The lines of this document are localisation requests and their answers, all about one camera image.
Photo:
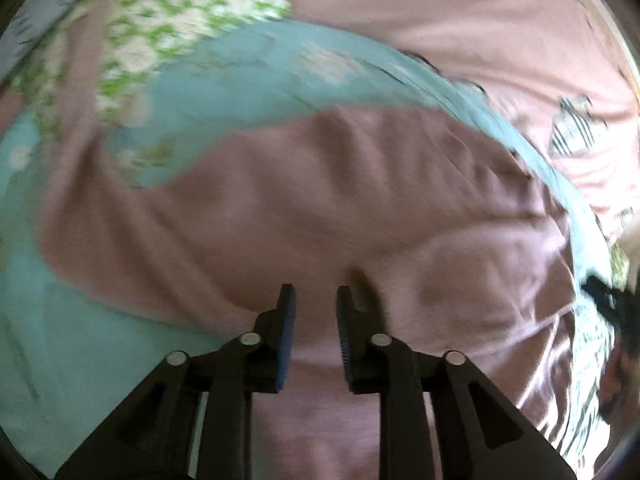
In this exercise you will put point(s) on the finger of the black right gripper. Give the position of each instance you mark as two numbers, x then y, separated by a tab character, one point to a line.
604	296

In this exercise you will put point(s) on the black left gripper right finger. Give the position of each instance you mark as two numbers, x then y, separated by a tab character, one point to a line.
440	416

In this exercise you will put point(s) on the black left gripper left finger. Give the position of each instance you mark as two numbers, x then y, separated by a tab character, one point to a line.
191	417

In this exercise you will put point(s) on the mauve knit sweater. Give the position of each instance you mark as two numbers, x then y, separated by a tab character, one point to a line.
147	252

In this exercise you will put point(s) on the teal floral bed quilt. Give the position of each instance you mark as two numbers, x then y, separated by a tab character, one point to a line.
250	75

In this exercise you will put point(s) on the pink heart-pattern duvet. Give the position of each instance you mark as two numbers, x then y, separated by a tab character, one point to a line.
558	70

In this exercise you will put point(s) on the green white checkered pillow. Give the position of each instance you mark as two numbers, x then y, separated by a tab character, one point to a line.
140	36

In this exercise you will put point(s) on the grey text-print pillow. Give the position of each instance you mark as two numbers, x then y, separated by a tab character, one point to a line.
35	15

